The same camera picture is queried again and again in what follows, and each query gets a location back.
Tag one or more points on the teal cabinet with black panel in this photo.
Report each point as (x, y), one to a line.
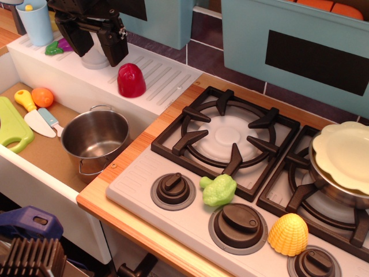
(315, 53)

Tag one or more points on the black burner grate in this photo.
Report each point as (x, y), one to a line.
(220, 133)
(291, 189)

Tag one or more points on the right brown stove knob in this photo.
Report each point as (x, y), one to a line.
(314, 261)

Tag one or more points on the orange toy fruit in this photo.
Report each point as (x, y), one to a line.
(42, 97)

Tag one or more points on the pale yellow flower plate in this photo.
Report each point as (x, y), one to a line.
(341, 150)

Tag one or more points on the green toy broccoli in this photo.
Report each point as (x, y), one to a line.
(218, 191)

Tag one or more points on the stainless steel pot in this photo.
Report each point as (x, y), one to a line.
(94, 139)

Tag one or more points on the yellow toy lemon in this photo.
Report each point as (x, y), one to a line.
(54, 27)

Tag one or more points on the black oven door handle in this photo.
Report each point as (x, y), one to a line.
(143, 269)

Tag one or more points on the red toy sweet potato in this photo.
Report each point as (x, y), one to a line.
(131, 83)

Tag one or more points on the green toy cutting board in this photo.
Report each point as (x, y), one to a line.
(15, 132)

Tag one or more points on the blue clamp device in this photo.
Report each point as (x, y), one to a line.
(30, 222)

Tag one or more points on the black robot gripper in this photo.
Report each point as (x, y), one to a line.
(75, 19)

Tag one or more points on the light blue plastic cup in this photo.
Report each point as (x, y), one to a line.
(36, 21)

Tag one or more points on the yellow handled toy knife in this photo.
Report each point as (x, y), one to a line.
(33, 117)

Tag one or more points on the middle brown stove knob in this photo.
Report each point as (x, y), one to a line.
(238, 229)

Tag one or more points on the brown stove knob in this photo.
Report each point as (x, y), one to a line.
(238, 229)
(314, 261)
(173, 192)

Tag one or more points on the white faucet base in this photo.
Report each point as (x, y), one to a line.
(95, 58)

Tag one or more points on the brown finned heat sink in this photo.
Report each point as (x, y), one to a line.
(34, 257)

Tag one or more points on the white toy sink unit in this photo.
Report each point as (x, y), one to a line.
(42, 174)

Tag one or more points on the steel pan on stove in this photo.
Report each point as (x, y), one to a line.
(329, 187)

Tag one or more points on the left black burner grate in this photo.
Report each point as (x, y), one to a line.
(220, 133)

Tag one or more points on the teal cabinet left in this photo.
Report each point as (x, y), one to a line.
(168, 22)

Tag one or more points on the grey stove top panel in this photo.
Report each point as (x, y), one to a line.
(131, 190)

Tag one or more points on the yellow toy corn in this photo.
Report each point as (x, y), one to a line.
(289, 235)

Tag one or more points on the right black burner grate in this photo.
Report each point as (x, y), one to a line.
(291, 189)

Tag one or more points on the purple toy eggplant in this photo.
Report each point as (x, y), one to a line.
(58, 47)

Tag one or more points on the left brown stove knob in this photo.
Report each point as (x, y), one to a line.
(173, 192)

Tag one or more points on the blue handled toy knife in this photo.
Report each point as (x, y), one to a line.
(51, 120)

